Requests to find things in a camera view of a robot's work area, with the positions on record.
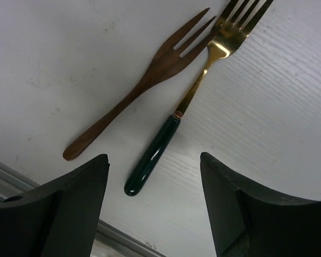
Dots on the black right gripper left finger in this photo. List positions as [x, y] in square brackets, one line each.
[58, 218]

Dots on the brown wooden fork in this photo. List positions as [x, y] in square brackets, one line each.
[165, 64]

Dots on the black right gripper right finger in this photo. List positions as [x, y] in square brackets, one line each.
[250, 219]

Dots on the gold fork black handle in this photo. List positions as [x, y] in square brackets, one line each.
[229, 32]

